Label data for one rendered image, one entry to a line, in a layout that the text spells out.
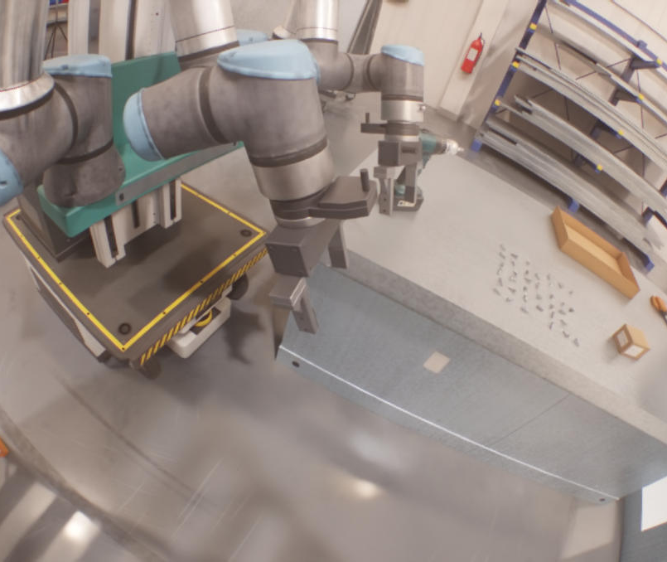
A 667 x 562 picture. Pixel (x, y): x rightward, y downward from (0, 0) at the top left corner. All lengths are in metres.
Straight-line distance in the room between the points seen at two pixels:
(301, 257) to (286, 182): 0.09
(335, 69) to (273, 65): 0.43
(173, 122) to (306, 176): 0.15
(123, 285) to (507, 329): 1.04
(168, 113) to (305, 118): 0.14
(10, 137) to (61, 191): 0.24
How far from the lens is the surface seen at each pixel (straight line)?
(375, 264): 0.78
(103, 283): 1.14
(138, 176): 0.81
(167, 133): 0.39
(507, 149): 4.38
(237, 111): 0.35
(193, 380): 1.27
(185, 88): 0.38
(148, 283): 1.10
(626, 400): 1.09
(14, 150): 0.56
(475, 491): 1.43
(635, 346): 1.20
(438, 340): 0.95
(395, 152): 0.72
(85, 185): 0.74
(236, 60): 0.34
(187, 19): 0.51
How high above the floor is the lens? 1.13
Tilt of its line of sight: 44 degrees down
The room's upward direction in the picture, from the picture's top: 21 degrees clockwise
